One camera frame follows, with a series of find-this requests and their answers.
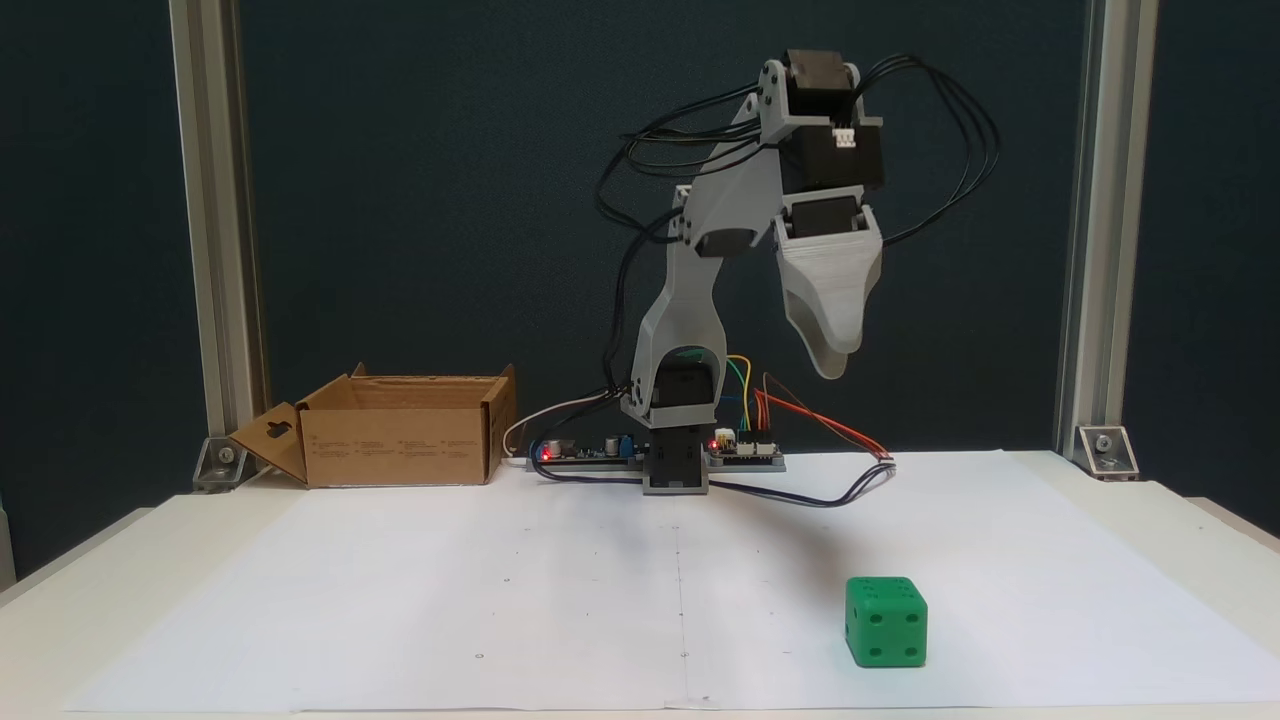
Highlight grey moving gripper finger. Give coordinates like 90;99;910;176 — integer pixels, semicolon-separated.
779;240;884;352

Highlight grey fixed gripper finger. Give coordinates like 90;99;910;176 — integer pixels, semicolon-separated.
785;288;862;380

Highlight green die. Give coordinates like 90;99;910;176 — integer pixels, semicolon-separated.
843;575;929;669

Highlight blue power circuit board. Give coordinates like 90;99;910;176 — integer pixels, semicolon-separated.
528;432;646;471

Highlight white paper sheet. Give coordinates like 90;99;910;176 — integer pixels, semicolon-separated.
62;450;1280;713

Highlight brown cardboard box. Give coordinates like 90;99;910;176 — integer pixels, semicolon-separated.
228;362;518;489

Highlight red orange wire bundle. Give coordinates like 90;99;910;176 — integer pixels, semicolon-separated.
755;375;893;463

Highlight coloured jumper wires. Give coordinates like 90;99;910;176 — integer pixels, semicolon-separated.
726;352;755;433

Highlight controller board with jumper wires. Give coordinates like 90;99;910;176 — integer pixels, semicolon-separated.
706;428;786;471

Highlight long black servo cable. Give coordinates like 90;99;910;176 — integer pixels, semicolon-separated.
530;455;896;509

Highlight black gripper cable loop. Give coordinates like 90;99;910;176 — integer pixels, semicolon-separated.
850;55;1001;247

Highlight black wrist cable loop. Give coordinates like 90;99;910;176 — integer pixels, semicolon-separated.
595;85;791;251

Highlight black base cable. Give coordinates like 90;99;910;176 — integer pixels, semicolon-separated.
600;215;691;401

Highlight aluminium frame post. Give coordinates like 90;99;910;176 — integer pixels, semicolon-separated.
1053;0;1161;453
168;0;269;441

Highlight white USB cable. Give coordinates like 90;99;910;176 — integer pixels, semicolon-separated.
502;392;606;466

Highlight metal corner bracket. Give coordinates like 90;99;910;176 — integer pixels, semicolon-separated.
1075;424;1141;482
192;433;251;493

